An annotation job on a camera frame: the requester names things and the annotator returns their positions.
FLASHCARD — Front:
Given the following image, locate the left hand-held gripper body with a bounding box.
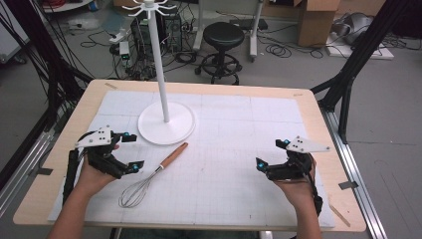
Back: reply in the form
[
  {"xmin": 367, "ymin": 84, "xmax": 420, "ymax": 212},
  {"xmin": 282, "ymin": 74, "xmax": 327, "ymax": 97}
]
[{"xmin": 75, "ymin": 125, "xmax": 133, "ymax": 180}]

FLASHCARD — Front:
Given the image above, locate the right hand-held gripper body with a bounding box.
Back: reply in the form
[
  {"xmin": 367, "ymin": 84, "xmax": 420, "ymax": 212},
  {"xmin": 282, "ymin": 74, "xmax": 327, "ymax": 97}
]
[{"xmin": 265, "ymin": 134, "xmax": 331, "ymax": 182}]

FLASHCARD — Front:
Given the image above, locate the whisk with wooden handle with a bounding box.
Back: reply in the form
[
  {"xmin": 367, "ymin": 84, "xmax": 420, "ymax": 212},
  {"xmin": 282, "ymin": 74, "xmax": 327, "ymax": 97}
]
[{"xmin": 117, "ymin": 141, "xmax": 190, "ymax": 209}]

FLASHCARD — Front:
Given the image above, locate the white hook rack stand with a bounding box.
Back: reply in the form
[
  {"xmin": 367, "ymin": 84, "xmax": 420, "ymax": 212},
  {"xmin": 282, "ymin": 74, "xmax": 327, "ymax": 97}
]
[{"xmin": 121, "ymin": 0, "xmax": 197, "ymax": 146}]

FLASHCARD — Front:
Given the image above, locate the person's left hand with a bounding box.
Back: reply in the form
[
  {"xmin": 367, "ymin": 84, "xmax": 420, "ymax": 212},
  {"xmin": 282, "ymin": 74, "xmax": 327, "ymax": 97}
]
[{"xmin": 75, "ymin": 142, "xmax": 121, "ymax": 197}]

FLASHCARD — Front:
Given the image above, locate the person's right hand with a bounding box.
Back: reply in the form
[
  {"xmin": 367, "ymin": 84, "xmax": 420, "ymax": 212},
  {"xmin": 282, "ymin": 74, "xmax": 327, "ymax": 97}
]
[{"xmin": 273, "ymin": 154, "xmax": 318, "ymax": 209}]

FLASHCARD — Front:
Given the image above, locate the white grid mat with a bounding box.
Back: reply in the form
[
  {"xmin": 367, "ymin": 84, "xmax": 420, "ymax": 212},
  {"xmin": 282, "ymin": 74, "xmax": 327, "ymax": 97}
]
[{"xmin": 47, "ymin": 90, "xmax": 336, "ymax": 230}]

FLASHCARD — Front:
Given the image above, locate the thin wooden stick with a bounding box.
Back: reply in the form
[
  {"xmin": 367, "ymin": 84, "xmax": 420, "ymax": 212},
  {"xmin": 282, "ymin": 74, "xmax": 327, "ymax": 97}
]
[{"xmin": 327, "ymin": 202, "xmax": 351, "ymax": 229}]

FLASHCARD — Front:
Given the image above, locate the white power strip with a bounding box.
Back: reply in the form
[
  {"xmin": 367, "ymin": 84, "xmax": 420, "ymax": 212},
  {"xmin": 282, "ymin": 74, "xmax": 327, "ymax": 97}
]
[{"xmin": 108, "ymin": 28, "xmax": 133, "ymax": 44}]

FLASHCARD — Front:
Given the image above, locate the white stand leg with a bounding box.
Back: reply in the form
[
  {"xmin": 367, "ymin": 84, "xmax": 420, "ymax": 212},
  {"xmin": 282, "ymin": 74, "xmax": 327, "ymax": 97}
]
[
  {"xmin": 192, "ymin": 0, "xmax": 207, "ymax": 52},
  {"xmin": 248, "ymin": 0, "xmax": 266, "ymax": 64}
]

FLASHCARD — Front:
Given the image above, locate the black computer tower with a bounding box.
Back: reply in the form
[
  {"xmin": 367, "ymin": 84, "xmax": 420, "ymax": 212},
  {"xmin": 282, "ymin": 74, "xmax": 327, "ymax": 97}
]
[{"xmin": 129, "ymin": 13, "xmax": 184, "ymax": 55}]

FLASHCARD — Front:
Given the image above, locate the black round stool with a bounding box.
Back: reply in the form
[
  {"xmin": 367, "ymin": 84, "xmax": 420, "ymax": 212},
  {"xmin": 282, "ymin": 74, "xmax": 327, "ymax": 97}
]
[{"xmin": 194, "ymin": 21, "xmax": 246, "ymax": 87}]

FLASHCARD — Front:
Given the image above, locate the cardboard box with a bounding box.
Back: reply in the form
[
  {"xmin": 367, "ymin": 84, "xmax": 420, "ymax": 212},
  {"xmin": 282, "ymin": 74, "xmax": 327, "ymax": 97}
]
[{"xmin": 296, "ymin": 0, "xmax": 341, "ymax": 48}]

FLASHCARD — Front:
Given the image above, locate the flat black device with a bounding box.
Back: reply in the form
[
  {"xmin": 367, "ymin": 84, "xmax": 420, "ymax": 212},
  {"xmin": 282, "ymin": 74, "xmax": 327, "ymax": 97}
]
[{"xmin": 228, "ymin": 17, "xmax": 270, "ymax": 32}]

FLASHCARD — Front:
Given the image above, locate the white flat board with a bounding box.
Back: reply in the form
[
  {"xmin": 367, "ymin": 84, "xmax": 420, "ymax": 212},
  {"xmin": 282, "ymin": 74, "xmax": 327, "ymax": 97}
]
[{"xmin": 323, "ymin": 32, "xmax": 396, "ymax": 61}]

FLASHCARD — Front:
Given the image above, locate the grey bag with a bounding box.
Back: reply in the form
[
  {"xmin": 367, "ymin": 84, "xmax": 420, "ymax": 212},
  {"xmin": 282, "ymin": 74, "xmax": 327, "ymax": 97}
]
[{"xmin": 331, "ymin": 12, "xmax": 375, "ymax": 47}]

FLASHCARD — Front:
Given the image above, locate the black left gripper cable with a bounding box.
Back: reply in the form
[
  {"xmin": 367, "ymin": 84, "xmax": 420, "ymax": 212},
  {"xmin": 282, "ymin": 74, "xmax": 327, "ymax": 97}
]
[{"xmin": 62, "ymin": 130, "xmax": 101, "ymax": 206}]

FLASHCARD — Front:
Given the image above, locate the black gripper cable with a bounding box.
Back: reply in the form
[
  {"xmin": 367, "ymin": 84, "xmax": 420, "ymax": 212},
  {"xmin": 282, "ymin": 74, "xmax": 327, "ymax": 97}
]
[
  {"xmin": 307, "ymin": 155, "xmax": 324, "ymax": 217},
  {"xmin": 62, "ymin": 130, "xmax": 101, "ymax": 206}
]

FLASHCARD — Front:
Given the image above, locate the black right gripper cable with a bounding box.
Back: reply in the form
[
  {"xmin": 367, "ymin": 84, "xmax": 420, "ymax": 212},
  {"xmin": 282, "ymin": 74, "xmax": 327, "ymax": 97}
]
[{"xmin": 307, "ymin": 155, "xmax": 324, "ymax": 217}]

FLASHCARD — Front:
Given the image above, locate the aluminium rail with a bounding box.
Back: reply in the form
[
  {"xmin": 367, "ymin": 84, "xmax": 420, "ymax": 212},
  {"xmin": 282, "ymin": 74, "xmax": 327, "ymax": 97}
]
[
  {"xmin": 318, "ymin": 107, "xmax": 388, "ymax": 239},
  {"xmin": 0, "ymin": 129, "xmax": 57, "ymax": 218}
]

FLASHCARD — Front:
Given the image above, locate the coiled black cable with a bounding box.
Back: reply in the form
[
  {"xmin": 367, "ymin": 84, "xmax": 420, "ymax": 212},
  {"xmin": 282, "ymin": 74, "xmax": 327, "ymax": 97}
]
[{"xmin": 265, "ymin": 43, "xmax": 294, "ymax": 60}]

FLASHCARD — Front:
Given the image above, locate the black metal frame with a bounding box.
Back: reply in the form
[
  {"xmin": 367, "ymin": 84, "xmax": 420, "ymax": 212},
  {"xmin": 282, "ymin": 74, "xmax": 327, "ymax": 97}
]
[
  {"xmin": 310, "ymin": 0, "xmax": 413, "ymax": 145},
  {"xmin": 0, "ymin": 0, "xmax": 96, "ymax": 190}
]

